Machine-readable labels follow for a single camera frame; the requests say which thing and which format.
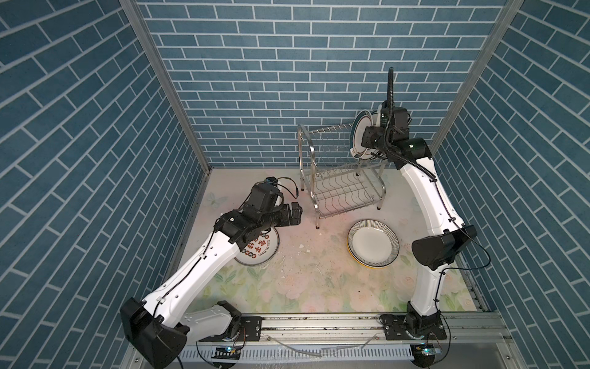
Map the wide green band white plate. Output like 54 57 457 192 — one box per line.
350 110 375 160

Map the white plate black striped rim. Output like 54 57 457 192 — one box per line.
347 219 399 267

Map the yellow rimmed polka dot plate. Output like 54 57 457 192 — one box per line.
349 253 385 270

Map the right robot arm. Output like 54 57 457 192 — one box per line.
353 68 477 339

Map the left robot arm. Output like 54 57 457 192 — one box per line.
120 177 303 368

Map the silver metal dish rack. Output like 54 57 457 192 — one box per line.
297 123 387 228

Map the left green circuit board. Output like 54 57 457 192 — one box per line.
211 347 242 361

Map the green circuit board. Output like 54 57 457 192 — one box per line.
211 347 242 361
410 344 442 368

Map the right green circuit board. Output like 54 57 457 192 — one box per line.
410 344 442 368

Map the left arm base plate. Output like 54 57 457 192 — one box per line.
230 316 263 342

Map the white slotted cable duct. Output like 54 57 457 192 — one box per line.
180 344 413 364

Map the loose grey cable on rail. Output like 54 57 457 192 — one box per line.
262 333 379 358

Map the right corner aluminium post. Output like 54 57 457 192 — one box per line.
430 0 524 154

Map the corner aluminium post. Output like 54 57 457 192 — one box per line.
120 0 211 175
430 0 524 154

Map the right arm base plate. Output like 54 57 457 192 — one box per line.
378 313 447 341

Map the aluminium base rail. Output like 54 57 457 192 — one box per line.
120 312 526 369

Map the left corner aluminium post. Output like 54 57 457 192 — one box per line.
120 0 211 175

